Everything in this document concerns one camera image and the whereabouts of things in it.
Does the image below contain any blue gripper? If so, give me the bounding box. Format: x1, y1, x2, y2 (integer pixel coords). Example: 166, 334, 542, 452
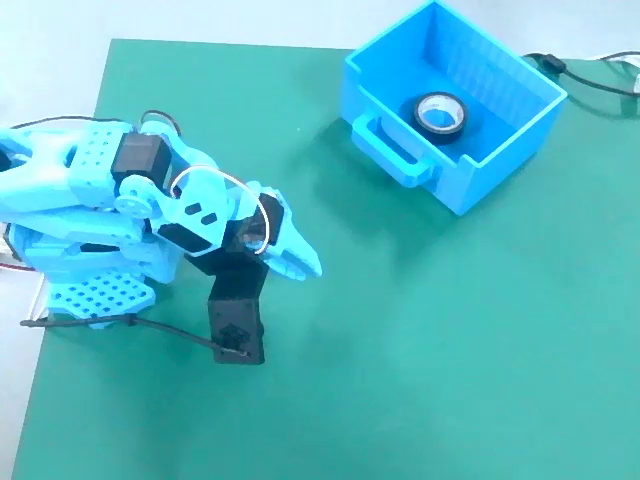
154, 143, 323, 283

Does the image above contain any black electrical tape roll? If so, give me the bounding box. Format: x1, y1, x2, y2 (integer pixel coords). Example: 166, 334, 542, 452
412, 91, 470, 148

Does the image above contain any blue perforated robot base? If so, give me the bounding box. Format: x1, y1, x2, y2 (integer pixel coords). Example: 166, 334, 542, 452
9, 219, 182, 331

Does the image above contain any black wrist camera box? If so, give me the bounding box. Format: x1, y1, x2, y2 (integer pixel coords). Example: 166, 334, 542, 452
184, 214, 269, 367

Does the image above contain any white gripper servo wire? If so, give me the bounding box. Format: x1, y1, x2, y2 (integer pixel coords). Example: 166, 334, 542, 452
168, 166, 272, 257

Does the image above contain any blue plastic box with handle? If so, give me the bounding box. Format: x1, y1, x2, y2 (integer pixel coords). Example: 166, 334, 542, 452
342, 0, 569, 217

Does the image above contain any black cable with inline switch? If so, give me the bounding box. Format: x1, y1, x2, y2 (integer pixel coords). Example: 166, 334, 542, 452
522, 51, 640, 97

